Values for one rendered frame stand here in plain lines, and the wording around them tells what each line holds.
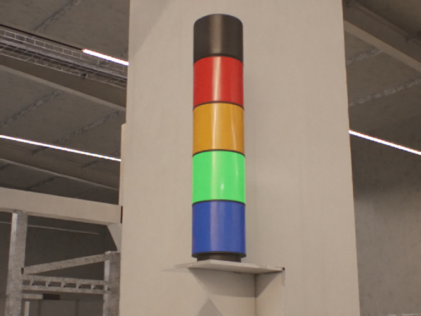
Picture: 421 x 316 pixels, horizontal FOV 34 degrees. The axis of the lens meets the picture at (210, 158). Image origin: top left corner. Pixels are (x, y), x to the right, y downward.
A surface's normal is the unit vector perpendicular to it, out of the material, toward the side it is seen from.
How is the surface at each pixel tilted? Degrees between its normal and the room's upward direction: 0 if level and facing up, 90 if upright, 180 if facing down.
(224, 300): 90
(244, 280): 90
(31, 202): 90
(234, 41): 90
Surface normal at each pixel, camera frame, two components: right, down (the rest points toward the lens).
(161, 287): -0.77, -0.18
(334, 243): 0.64, -0.21
